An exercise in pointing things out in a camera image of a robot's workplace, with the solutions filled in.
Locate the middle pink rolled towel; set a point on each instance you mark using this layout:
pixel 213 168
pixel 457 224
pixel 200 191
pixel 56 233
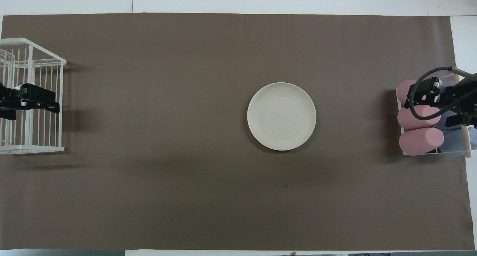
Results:
pixel 406 122

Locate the brown table mat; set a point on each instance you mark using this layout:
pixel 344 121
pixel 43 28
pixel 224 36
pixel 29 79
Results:
pixel 186 99

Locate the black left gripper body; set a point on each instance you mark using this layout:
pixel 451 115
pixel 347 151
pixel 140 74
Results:
pixel 9 97

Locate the top pink rolled towel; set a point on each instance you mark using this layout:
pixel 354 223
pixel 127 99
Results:
pixel 402 92

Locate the blue cup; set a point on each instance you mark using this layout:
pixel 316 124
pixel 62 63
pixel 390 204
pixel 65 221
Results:
pixel 441 123

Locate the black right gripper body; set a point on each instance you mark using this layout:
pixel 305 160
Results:
pixel 466 94

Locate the cup rack with wooden rod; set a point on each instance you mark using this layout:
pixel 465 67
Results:
pixel 466 144

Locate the pink rolled towel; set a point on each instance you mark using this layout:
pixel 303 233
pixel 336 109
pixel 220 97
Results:
pixel 406 122
pixel 402 92
pixel 421 141

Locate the bottom pink rolled towel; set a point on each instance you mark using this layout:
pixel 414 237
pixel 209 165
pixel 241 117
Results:
pixel 421 141

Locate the round white plate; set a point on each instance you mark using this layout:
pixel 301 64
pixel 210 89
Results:
pixel 281 116

